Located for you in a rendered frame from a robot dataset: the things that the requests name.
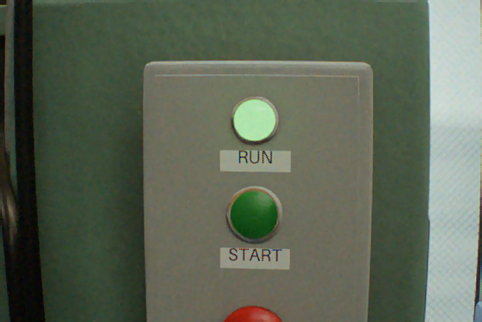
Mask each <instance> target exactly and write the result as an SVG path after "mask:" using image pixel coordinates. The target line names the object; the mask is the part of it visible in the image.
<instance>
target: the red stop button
mask: <svg viewBox="0 0 482 322"><path fill-rule="evenodd" d="M223 322H283V321H282V320H281V319H280V318H279V317H278V316H277V315H276V314H275V313H274V312H272V311H270V310H269V309H267V308H265V307H260V306H246V307H240V308H238V309H237V310H235V311H233V313H230V314H229V315H228V316H227V317H226V319H225V320H224V321H223Z"/></svg>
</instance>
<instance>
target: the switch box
mask: <svg viewBox="0 0 482 322"><path fill-rule="evenodd" d="M373 86H374V78H373V72H372V70H371V66H370V65H368V64H366V63H343V62H285V61H193V62H151V63H148V64H147V65H146V66H145V69H144V82H143V141H144V246H145V291H146V322H223V321H224V320H225V319H226V317H227V316H228V315H229V314H230V313H233V311H235V310H237V309H238V308H240V307H246V306H260V307H265V308H267V309H269V310H270V311H272V312H274V313H275V314H276V315H277V316H278V317H279V318H280V319H281V320H282V321H283V322H367V320H368V292H369V261H370V257H371V210H372V200H373V143H374V129H373ZM251 96H260V97H262V98H265V99H267V100H269V101H270V102H272V103H273V105H274V106H275V108H276V110H277V112H278V115H279V125H278V128H277V130H276V132H275V134H274V135H272V136H271V138H270V139H268V140H266V141H264V142H263V143H259V144H251V143H249V142H246V141H244V140H242V139H240V138H239V137H238V136H237V135H236V134H235V133H234V131H233V129H232V123H231V117H232V111H233V110H234V108H235V106H236V105H237V104H238V103H239V102H240V101H241V100H243V99H244V98H248V97H251ZM220 151H280V152H290V172H234V171H220ZM250 186H259V187H263V188H266V189H268V190H270V191H271V192H272V193H273V194H274V195H276V196H277V197H278V198H279V200H280V202H281V205H282V208H283V221H282V223H281V227H280V228H279V229H278V231H277V232H276V233H275V235H273V236H272V237H271V238H269V239H268V240H266V241H263V242H259V243H251V242H248V241H245V240H243V239H241V238H239V237H238V236H237V235H236V234H235V233H234V232H233V231H232V229H231V228H230V226H229V224H228V220H227V208H228V205H229V202H230V200H231V198H232V196H233V195H235V194H236V193H237V192H238V191H239V190H241V189H244V188H247V187H250ZM220 247H226V248H258V249H290V268H289V269H225V268H221V267H220Z"/></svg>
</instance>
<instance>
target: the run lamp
mask: <svg viewBox="0 0 482 322"><path fill-rule="evenodd" d="M231 123H232V129H233V131H234V133H235V134H236V135H237V136H238V137H239V138H240V139H242V140H244V141H246V142H249V143H251V144H259V143H263V142H264V141H266V140H268V139H270V138H271V136H272V135H274V134H275V132H276V130H277V128H278V125H279V115H278V112H277V110H276V108H275V106H274V105H273V103H272V102H270V101H269V100H267V99H265V98H262V97H260V96H251V97H248V98H244V99H243V100H241V101H240V102H239V103H238V104H237V105H236V106H235V108H234V110H233V111H232V117H231Z"/></svg>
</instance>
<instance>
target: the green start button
mask: <svg viewBox="0 0 482 322"><path fill-rule="evenodd" d="M227 220H228V224H229V226H230V228H231V229H232V231H233V232H234V233H235V234H236V235H237V236H238V237H239V238H241V239H243V240H245V241H248V242H251V243H259V242H263V241H266V240H268V239H269V238H271V237H272V236H273V235H275V233H276V232H277V231H278V229H279V228H280V227H281V223H282V221H283V208H282V205H281V202H280V200H279V198H278V197H277V196H276V195H274V194H273V193H272V192H271V191H270V190H268V189H266V188H263V187H259V186H250V187H247V188H244V189H241V190H239V191H238V192H237V193H236V194H235V195H233V196H232V198H231V200H230V202H229V205H228V208H227Z"/></svg>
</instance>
